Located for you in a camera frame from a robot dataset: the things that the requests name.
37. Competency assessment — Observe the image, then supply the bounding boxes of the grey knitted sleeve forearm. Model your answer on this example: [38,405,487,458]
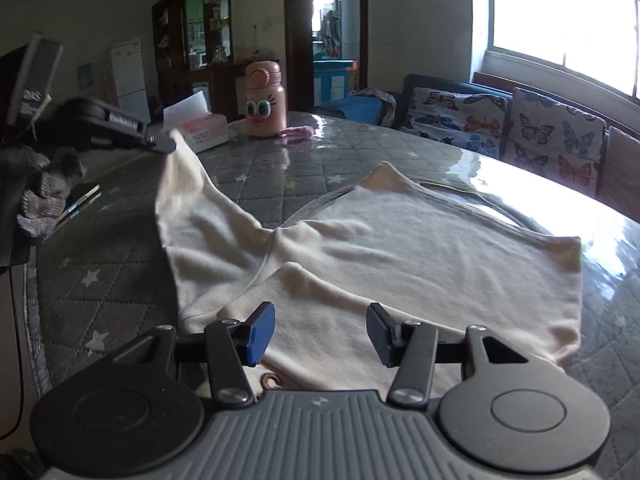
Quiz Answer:
[1,146,86,240]

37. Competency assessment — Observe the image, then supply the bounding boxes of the window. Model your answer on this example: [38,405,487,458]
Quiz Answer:
[490,0,639,99]

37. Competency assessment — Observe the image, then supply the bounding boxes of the blue chair with cloth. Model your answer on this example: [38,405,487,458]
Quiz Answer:
[314,88,397,127]

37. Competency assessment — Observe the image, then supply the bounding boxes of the tissue pack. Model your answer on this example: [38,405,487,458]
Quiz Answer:
[163,91,230,154]

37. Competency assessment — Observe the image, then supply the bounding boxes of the white refrigerator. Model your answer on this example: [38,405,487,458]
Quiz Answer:
[111,39,151,124]

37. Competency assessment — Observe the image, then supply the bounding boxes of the pink cartoon water bottle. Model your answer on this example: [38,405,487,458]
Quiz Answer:
[245,61,288,139]

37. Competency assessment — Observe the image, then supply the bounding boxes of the cream sweatshirt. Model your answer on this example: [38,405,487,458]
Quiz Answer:
[155,142,582,392]

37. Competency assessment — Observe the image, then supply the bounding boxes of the dark wooden display cabinet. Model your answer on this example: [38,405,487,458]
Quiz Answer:
[152,0,233,107]

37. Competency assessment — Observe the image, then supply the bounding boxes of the dark blue sofa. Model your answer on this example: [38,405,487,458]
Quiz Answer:
[396,75,639,217]

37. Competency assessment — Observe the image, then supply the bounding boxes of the left butterfly cushion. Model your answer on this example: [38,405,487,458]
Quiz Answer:
[399,87,509,158]

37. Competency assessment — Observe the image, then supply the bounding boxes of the butterfly cushion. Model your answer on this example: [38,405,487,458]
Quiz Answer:
[501,88,606,197]
[399,87,509,158]

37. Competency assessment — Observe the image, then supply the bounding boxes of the plain beige cushion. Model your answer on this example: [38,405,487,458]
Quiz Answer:
[599,127,640,222]

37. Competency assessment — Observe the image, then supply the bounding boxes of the dark wooden door frame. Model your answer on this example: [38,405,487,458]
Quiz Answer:
[283,0,369,112]

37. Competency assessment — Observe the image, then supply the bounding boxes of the middle butterfly cushion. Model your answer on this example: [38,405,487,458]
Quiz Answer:
[501,88,606,197]

